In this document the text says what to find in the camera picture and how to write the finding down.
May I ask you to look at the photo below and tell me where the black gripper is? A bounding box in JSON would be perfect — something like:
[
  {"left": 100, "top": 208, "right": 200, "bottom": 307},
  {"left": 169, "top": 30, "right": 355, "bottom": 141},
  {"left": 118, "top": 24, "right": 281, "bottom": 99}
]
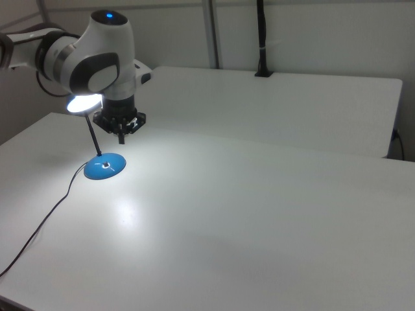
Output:
[{"left": 93, "top": 96, "right": 148, "bottom": 145}]

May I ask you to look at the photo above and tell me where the blue gooseneck desk lamp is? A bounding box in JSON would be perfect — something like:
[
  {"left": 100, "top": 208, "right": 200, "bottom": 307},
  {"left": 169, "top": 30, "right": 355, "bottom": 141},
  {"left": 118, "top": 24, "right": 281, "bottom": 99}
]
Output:
[{"left": 66, "top": 92, "right": 128, "bottom": 180}]

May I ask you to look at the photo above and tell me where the black lamp power cable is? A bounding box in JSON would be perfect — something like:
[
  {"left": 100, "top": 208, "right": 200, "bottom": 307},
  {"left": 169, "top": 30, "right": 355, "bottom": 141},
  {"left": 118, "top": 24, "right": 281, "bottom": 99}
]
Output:
[{"left": 0, "top": 163, "right": 88, "bottom": 278}]

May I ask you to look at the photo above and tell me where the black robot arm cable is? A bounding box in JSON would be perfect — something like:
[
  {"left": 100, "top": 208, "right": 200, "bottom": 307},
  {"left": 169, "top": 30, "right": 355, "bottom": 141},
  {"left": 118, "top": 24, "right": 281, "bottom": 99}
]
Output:
[{"left": 34, "top": 69, "right": 73, "bottom": 98}]

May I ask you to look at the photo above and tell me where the black camera pole with clamp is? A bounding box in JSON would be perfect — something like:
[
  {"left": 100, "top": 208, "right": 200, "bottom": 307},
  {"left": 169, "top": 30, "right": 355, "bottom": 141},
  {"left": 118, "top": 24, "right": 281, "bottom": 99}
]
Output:
[{"left": 254, "top": 0, "right": 274, "bottom": 78}]

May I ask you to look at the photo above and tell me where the black wall cable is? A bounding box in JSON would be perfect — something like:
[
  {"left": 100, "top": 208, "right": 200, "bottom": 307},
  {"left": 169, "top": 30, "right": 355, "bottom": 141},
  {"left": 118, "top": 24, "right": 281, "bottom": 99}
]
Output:
[{"left": 392, "top": 128, "right": 406, "bottom": 161}]

